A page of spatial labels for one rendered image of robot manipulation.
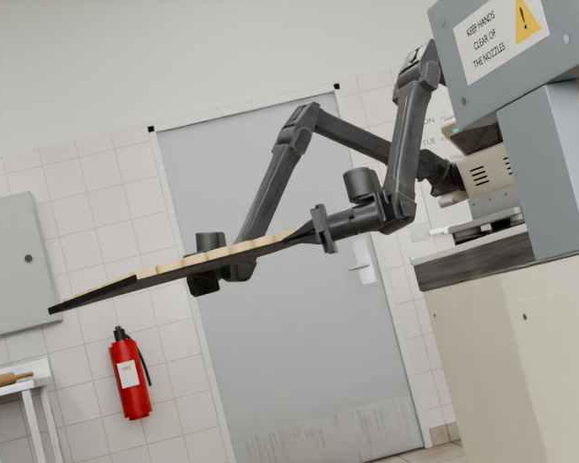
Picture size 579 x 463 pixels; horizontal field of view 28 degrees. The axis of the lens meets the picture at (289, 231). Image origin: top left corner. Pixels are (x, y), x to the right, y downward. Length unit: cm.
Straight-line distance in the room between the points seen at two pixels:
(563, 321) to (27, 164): 529
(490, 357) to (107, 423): 452
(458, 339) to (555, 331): 72
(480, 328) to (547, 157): 73
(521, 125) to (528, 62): 8
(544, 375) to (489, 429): 65
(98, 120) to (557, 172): 529
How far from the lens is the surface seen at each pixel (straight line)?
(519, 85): 131
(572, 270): 129
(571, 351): 133
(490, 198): 306
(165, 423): 631
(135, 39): 653
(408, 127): 248
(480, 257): 193
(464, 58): 141
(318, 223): 229
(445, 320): 208
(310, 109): 295
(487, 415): 203
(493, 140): 304
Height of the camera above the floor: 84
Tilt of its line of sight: 4 degrees up
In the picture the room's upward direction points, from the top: 14 degrees counter-clockwise
